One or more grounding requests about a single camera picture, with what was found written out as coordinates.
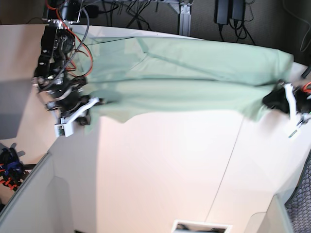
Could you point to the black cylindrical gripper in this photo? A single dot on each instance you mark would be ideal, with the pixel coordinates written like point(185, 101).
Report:
point(276, 100)
point(66, 100)

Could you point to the white table cable grommet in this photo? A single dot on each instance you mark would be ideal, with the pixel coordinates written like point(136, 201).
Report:
point(187, 226)

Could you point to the grey partition panel left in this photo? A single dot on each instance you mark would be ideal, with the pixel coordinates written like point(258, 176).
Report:
point(40, 205)

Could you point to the grey partition panel right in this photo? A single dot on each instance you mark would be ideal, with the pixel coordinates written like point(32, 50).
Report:
point(274, 220)

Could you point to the aluminium frame post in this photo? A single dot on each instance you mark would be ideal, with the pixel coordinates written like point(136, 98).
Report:
point(185, 17)

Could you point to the light green polo T-shirt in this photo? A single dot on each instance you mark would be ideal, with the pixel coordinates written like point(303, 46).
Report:
point(143, 74)

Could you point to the grey partition panel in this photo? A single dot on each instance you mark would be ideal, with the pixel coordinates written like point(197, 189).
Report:
point(40, 205)
point(274, 220)

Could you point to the black robot arm with red wires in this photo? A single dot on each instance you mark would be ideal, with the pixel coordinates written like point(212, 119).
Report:
point(59, 44)

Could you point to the grey mesh chair seat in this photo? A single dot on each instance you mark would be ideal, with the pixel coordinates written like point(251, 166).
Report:
point(298, 205)

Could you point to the black power adapter brick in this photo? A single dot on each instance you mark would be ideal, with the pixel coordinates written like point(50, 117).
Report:
point(221, 13)
point(238, 10)

